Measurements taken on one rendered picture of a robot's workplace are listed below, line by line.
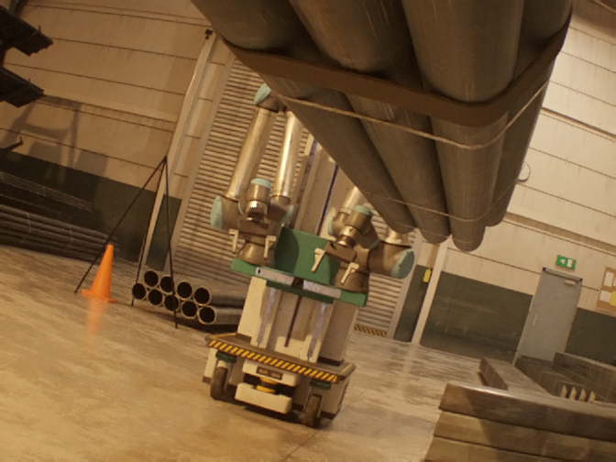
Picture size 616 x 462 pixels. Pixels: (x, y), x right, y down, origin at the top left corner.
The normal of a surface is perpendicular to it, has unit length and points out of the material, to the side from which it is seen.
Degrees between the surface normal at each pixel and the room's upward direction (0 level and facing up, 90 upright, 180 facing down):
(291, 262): 90
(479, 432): 90
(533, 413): 90
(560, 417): 90
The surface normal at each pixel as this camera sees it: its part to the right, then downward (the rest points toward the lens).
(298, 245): -0.11, -0.08
